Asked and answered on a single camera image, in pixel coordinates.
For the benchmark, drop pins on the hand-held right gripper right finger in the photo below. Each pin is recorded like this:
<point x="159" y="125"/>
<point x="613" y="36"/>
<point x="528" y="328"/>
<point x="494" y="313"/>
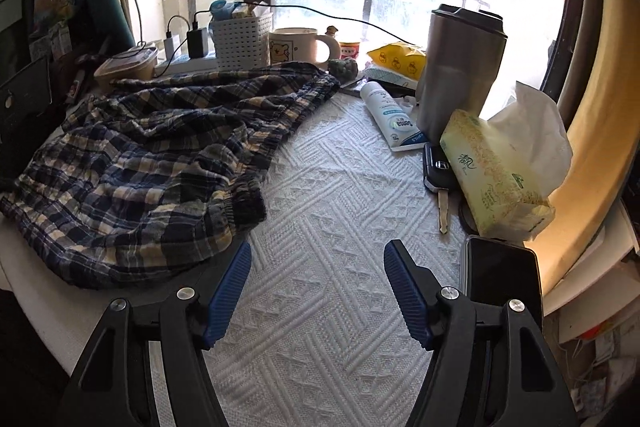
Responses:
<point x="405" y="292"/>

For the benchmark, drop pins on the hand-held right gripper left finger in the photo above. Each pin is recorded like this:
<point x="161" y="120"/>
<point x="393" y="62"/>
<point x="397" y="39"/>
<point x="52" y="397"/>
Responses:
<point x="230" y="292"/>

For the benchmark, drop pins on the blue plaid pants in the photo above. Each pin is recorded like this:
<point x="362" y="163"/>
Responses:
<point x="150" y="167"/>

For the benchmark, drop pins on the black smartphone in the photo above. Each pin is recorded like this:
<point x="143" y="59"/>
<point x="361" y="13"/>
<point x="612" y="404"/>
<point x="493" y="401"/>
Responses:
<point x="500" y="272"/>

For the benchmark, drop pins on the white textured tablecloth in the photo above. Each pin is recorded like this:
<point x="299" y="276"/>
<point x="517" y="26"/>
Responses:
<point x="325" y="207"/>

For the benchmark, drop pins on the black car key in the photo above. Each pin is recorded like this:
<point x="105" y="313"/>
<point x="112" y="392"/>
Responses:
<point x="436" y="172"/>

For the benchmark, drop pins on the yellow-green tissue pack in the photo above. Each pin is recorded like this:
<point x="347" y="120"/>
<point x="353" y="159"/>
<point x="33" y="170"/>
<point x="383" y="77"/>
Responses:
<point x="490" y="177"/>

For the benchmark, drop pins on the white lotion tube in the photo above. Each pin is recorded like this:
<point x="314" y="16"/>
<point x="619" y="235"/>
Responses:
<point x="385" y="107"/>

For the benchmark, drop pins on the pile of papers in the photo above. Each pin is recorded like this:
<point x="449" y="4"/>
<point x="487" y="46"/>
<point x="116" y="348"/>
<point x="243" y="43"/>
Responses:
<point x="595" y="287"/>

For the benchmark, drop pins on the white-blue wipes packet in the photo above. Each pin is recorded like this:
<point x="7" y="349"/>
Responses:
<point x="390" y="74"/>

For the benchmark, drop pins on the stainless steel tumbler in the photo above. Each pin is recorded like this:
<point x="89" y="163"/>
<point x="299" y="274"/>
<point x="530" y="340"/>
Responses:
<point x="460" y="77"/>

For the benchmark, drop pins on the white power strip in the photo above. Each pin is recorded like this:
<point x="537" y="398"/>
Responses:
<point x="190" y="64"/>

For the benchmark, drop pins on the green small ornament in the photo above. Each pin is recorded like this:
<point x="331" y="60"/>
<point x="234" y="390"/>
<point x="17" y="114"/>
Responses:
<point x="342" y="68"/>

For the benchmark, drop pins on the yellow wipes packet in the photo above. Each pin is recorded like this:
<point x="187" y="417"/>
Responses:
<point x="395" y="56"/>

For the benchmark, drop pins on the brown lidded food container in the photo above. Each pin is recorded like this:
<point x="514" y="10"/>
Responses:
<point x="125" y="69"/>

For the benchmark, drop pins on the red small cup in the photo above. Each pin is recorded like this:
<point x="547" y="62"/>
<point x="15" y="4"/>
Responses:
<point x="349" y="51"/>

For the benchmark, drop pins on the white perforated plastic basket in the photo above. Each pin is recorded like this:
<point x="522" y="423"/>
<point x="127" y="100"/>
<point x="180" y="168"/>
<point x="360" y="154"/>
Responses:
<point x="240" y="42"/>

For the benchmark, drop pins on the black charger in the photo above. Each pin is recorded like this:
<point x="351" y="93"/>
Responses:
<point x="197" y="43"/>

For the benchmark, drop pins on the cream bear-print mug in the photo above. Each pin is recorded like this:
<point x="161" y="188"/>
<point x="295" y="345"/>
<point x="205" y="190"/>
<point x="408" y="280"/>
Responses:
<point x="295" y="48"/>

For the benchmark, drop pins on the white charger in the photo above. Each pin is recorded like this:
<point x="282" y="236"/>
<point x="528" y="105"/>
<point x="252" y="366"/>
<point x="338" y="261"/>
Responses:
<point x="170" y="45"/>

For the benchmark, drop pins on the yellow curtain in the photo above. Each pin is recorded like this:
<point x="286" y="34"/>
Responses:
<point x="600" y="107"/>

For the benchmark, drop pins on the small brown figurine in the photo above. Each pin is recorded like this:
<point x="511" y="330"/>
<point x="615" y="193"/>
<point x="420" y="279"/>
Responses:
<point x="332" y="31"/>

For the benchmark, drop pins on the blue bottle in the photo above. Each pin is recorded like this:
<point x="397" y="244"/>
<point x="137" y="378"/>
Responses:
<point x="220" y="9"/>

